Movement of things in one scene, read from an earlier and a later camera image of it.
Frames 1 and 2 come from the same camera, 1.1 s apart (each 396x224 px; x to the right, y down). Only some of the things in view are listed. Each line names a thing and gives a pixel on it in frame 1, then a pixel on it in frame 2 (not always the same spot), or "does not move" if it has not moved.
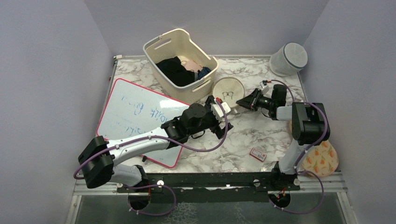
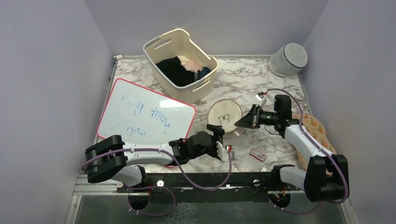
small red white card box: [258, 155] does not move
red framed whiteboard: [130, 110] does not move
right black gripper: [251, 101] → [251, 120]
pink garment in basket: [191, 65] does not move
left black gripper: [219, 132] → [217, 135]
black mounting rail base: [212, 187] does not move
